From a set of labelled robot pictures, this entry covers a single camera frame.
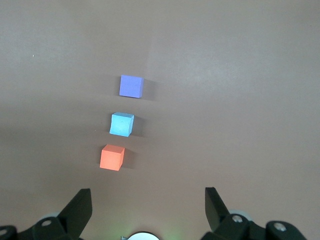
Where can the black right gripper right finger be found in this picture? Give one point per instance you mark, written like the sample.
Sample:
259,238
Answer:
222,222

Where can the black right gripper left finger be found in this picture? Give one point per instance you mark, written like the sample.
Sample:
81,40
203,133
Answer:
72,220

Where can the light blue foam block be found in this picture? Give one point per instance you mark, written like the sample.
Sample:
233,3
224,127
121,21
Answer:
121,125

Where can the orange foam block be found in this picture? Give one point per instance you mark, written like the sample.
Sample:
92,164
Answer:
111,158

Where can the purple foam block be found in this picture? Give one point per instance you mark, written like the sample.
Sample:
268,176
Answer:
131,86

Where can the brown table cloth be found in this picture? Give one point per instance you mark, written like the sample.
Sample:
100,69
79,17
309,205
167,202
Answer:
225,100

